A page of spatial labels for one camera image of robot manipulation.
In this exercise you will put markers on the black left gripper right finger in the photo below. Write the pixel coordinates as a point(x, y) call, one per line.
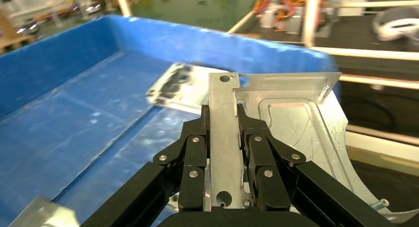
point(270, 186)

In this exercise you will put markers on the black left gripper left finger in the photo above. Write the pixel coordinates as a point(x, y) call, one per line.
point(193, 173)

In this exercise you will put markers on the silver sheet metal bracket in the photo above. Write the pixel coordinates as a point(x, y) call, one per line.
point(222, 130)
point(183, 89)
point(42, 215)

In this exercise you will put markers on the blue corrugated box brown outside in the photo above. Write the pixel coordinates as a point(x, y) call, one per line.
point(82, 104)

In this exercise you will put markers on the white headset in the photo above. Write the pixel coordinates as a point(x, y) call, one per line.
point(401, 24)

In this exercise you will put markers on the cream frame post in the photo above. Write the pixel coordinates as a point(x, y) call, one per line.
point(122, 2)
point(311, 17)

